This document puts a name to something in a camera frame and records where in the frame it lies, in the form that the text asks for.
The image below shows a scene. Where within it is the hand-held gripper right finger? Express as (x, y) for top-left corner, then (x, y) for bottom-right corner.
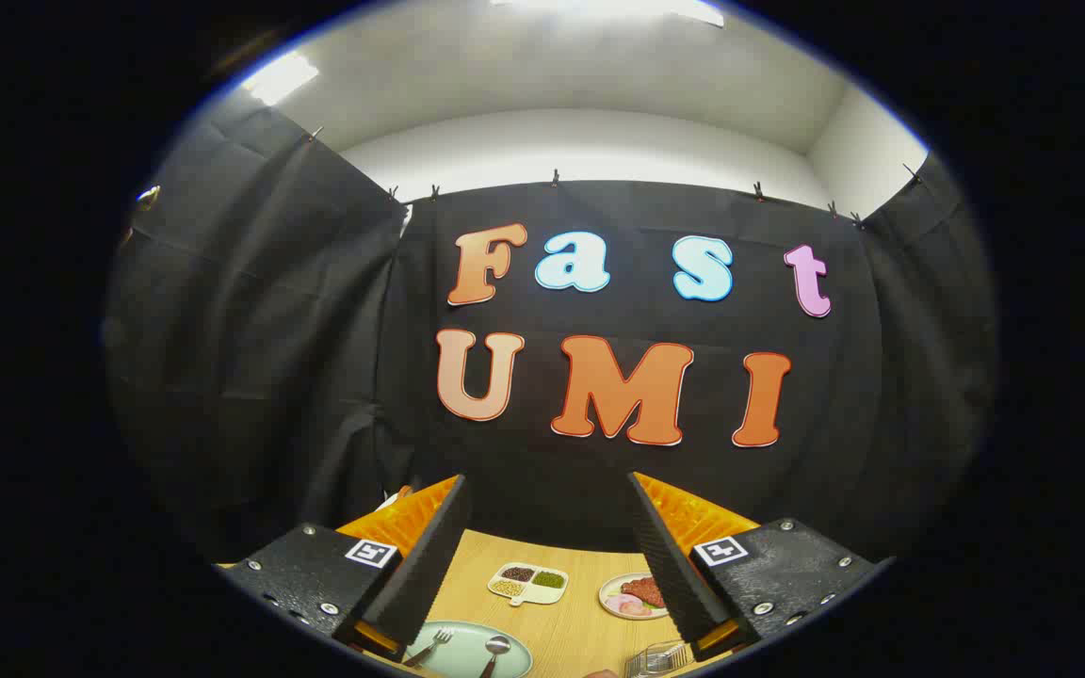
(627, 472), (892, 660)

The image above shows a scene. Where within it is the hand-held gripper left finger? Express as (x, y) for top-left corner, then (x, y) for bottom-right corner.
(222, 475), (471, 660)

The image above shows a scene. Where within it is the wooden handled metal fork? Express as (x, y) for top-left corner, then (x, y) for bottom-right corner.
(403, 628), (454, 670)

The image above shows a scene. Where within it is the brown steak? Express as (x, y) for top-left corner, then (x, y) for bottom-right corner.
(620, 577), (666, 609)

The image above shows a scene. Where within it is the round beige plate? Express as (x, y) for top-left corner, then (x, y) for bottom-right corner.
(598, 573), (671, 621)

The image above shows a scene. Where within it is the mint green plate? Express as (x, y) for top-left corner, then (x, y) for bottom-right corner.
(401, 621), (534, 678)

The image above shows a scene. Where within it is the white divided dish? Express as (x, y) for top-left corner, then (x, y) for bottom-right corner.
(488, 562), (570, 605)

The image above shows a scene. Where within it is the row of black clips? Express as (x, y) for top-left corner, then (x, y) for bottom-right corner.
(302, 127), (925, 232)

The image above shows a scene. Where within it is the ceiling light panel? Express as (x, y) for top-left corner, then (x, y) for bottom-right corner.
(241, 52), (319, 106)
(491, 0), (725, 27)

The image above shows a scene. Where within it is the metal wire basket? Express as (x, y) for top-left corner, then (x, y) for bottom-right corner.
(624, 640), (694, 678)

